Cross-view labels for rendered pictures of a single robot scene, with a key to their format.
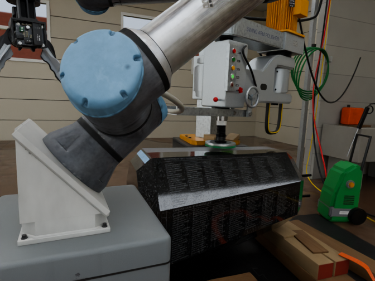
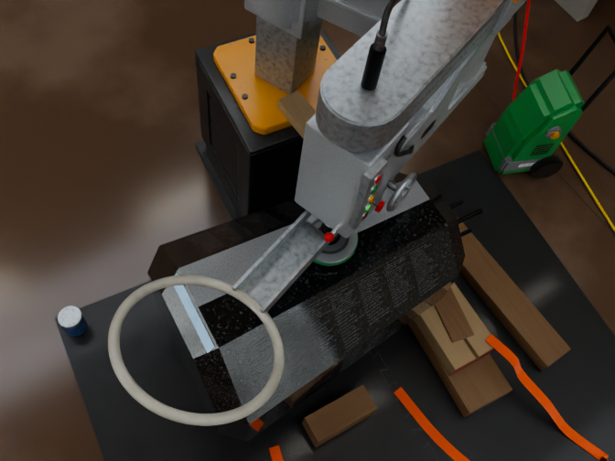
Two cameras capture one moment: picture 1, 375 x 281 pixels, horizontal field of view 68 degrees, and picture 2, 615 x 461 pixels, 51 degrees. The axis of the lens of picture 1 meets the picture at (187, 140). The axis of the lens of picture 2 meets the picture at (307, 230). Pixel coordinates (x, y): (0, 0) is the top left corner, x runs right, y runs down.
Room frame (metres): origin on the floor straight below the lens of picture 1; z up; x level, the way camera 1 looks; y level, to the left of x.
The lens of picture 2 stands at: (0.90, 0.22, 2.91)
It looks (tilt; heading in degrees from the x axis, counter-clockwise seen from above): 61 degrees down; 340
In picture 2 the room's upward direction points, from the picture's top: 11 degrees clockwise
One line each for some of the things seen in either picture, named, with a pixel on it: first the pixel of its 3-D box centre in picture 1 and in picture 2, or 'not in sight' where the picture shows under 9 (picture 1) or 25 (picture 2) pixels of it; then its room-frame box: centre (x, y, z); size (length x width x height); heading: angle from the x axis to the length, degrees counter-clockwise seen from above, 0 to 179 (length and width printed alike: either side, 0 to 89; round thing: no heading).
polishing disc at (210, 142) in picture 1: (220, 143); (328, 236); (1.92, -0.23, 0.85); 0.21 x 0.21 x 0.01
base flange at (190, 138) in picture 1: (208, 138); (285, 74); (2.76, -0.21, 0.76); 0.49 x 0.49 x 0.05; 17
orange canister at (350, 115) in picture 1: (354, 115); not in sight; (4.28, -2.54, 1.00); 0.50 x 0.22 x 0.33; 113
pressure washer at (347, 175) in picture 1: (343, 177); (547, 106); (2.72, -1.58, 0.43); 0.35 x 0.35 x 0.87; 2
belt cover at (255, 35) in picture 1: (257, 40); (434, 33); (2.15, -0.49, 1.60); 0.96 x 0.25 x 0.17; 132
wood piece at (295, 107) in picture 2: (213, 138); (301, 114); (2.51, -0.24, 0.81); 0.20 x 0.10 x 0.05; 25
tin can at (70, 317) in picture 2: not in sight; (72, 321); (2.02, 0.82, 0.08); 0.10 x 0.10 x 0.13
